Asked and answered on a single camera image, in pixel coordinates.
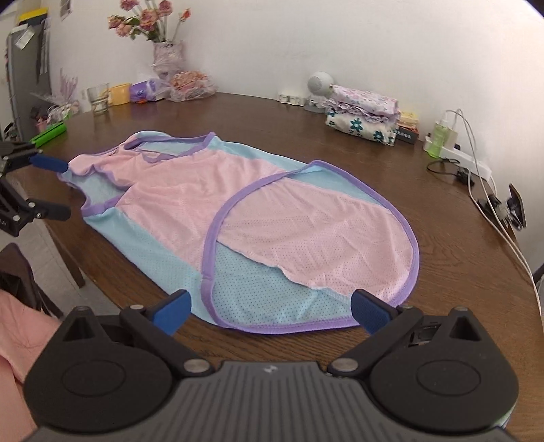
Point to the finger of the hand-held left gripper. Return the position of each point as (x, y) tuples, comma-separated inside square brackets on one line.
[(51, 210), (46, 162)]

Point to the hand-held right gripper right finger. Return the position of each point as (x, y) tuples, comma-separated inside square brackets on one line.
[(372, 312)]

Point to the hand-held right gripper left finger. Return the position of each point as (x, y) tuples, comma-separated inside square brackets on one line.
[(174, 312)]

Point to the pink and blue garment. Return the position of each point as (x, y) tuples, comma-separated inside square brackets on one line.
[(255, 212)]

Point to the green plastic tool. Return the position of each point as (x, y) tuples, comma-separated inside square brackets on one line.
[(49, 132)]

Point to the dark chair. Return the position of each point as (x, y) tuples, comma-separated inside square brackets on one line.
[(21, 272)]

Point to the purple dried plant bundle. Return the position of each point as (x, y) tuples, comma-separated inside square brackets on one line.
[(68, 91)]

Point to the glass cup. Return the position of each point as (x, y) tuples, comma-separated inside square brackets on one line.
[(98, 102)]

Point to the grey refrigerator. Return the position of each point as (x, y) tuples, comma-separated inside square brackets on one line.
[(25, 76)]

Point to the yellow cup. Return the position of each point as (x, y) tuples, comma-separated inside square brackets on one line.
[(120, 95)]

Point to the purple wipes pack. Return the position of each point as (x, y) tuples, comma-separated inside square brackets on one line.
[(142, 91)]

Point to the person's pink clothing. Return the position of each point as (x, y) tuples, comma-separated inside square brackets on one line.
[(17, 340)]

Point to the yellow box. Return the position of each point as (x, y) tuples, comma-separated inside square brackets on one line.
[(34, 13)]

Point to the translucent flower vase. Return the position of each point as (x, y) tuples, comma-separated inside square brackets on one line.
[(168, 57)]

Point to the plastic wrapped dried flowers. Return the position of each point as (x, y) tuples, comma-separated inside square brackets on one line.
[(191, 85)]

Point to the dried rose bouquet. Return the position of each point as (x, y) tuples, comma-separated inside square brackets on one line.
[(148, 19)]

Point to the dark red box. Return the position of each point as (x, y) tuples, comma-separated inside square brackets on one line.
[(406, 137)]

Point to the black phone stand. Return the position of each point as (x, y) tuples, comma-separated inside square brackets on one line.
[(516, 204)]

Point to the green spray bottle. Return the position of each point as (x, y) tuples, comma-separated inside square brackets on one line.
[(435, 142)]

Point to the white charger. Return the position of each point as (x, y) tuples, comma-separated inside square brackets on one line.
[(454, 135)]

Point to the pink floral folded garment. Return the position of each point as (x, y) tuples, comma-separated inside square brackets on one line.
[(365, 100)]

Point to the white robot speaker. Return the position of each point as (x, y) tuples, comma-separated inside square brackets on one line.
[(318, 83)]

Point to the wall paper notice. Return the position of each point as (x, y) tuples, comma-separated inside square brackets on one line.
[(66, 9)]

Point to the white plastic bracket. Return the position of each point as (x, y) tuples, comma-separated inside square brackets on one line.
[(291, 98)]

